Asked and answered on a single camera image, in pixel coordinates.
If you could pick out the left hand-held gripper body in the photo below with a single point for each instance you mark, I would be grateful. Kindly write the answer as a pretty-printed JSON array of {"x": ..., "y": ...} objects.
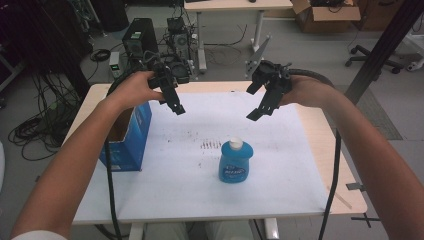
[{"x": 166, "y": 71}]

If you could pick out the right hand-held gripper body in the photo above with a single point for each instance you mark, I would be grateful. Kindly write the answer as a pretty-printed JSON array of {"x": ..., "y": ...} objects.
[{"x": 271, "y": 75}]

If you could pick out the blue cardboard box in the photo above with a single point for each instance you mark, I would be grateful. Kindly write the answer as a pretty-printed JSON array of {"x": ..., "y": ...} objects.
[{"x": 133, "y": 140}]

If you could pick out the blue bottle with white cap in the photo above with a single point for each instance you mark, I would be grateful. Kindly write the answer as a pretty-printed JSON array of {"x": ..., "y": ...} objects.
[{"x": 235, "y": 163}]

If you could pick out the person's left hand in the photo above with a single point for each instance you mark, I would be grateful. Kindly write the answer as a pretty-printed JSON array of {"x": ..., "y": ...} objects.
[{"x": 133, "y": 90}]

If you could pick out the person's right hand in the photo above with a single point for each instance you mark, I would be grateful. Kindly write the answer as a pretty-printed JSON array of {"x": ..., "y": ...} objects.
[{"x": 305, "y": 91}]

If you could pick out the black computer tower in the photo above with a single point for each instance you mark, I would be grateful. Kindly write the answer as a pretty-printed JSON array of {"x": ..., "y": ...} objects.
[{"x": 140, "y": 38}]

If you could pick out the small white device green light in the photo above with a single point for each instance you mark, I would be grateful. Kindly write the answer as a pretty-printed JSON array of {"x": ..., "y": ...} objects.
[{"x": 115, "y": 65}]

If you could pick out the white background table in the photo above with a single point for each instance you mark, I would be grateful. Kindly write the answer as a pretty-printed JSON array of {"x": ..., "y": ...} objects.
[{"x": 233, "y": 5}]

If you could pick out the open brown cardboard box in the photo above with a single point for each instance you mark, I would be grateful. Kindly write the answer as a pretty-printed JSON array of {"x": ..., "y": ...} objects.
[{"x": 328, "y": 16}]

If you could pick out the light wooden table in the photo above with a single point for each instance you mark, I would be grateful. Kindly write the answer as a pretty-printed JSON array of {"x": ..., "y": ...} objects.
[{"x": 336, "y": 160}]

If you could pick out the black office chair base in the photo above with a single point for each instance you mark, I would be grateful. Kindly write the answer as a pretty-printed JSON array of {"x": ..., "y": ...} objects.
[{"x": 370, "y": 60}]

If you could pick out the white table mat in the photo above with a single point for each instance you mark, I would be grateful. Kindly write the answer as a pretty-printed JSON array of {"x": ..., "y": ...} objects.
[{"x": 206, "y": 193}]

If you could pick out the grey floor mat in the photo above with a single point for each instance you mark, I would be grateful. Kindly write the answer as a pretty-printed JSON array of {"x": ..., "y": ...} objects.
[{"x": 380, "y": 116}]

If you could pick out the black metal pillar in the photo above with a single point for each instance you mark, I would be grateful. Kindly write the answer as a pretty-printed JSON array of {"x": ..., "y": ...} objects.
[{"x": 383, "y": 50}]

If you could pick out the pale strip of tape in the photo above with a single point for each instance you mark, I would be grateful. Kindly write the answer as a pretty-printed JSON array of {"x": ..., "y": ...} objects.
[{"x": 343, "y": 200}]

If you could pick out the brown cabinet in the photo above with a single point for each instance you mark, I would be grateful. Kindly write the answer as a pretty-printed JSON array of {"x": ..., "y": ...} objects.
[{"x": 380, "y": 15}]

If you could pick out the white table leg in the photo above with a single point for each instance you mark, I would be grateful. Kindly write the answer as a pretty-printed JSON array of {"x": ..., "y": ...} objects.
[
  {"x": 271, "y": 229},
  {"x": 136, "y": 232}
]

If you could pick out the dark curtain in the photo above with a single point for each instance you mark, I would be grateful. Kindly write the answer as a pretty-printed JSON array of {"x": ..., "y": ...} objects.
[{"x": 40, "y": 36}]

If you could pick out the black tape cross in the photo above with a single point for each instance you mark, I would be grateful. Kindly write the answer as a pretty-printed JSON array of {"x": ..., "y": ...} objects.
[{"x": 365, "y": 219}]

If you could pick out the white sleeve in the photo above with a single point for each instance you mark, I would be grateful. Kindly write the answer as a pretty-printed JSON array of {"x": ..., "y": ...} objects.
[{"x": 38, "y": 236}]

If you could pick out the open-frame computer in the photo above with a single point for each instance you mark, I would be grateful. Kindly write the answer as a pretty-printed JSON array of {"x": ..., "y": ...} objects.
[{"x": 178, "y": 36}]

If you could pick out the black bracket on table edge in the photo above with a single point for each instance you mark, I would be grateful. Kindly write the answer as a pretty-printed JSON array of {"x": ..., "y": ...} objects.
[{"x": 355, "y": 186}]

